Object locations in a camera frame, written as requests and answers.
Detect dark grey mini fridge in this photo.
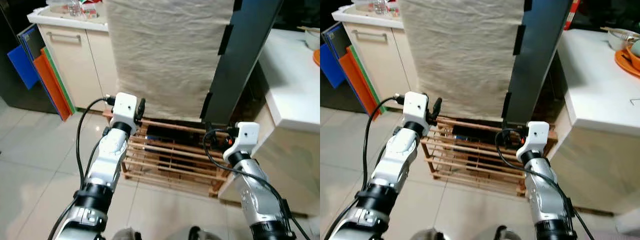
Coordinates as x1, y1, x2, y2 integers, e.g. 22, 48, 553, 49
200, 0, 286, 126
501, 0, 573, 126

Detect wooden slatted rack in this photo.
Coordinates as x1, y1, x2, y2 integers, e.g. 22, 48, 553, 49
420, 115, 558, 197
102, 110, 236, 198

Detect beige cloth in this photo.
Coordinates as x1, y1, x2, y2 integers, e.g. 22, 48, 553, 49
102, 0, 236, 121
397, 0, 526, 120

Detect cream kitchen cabinet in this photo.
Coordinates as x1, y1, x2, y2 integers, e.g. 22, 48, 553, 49
27, 10, 118, 113
332, 7, 418, 113

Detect green cutting board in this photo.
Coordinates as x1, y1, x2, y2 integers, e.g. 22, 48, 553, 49
348, 45, 382, 115
42, 46, 77, 115

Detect orange cutting board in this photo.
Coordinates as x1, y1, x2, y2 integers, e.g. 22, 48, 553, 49
338, 50, 376, 121
32, 47, 71, 121

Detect grey robot right leg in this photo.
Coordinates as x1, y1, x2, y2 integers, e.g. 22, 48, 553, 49
189, 226, 217, 240
492, 225, 522, 240

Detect grey robot leg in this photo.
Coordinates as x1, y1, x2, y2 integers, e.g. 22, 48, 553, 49
112, 227, 143, 240
410, 227, 442, 240
492, 225, 522, 240
189, 226, 217, 240

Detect grey robot left leg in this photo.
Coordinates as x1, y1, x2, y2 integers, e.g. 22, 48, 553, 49
112, 227, 143, 240
410, 227, 442, 240

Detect white bowl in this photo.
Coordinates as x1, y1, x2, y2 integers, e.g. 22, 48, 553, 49
607, 27, 640, 52
302, 26, 321, 51

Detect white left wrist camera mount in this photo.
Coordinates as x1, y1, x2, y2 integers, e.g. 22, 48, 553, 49
402, 91, 431, 132
111, 92, 140, 132

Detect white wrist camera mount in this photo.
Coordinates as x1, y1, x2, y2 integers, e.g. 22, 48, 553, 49
516, 121, 550, 158
402, 91, 431, 132
223, 121, 261, 161
111, 92, 140, 132

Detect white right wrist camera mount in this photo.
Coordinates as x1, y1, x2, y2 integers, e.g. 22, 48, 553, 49
223, 121, 261, 161
516, 121, 550, 158

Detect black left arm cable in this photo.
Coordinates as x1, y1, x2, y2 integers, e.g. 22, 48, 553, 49
47, 96, 118, 240
325, 95, 408, 240

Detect metal cabinet handle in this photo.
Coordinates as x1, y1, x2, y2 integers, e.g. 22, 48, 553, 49
46, 31, 82, 43
351, 29, 388, 43

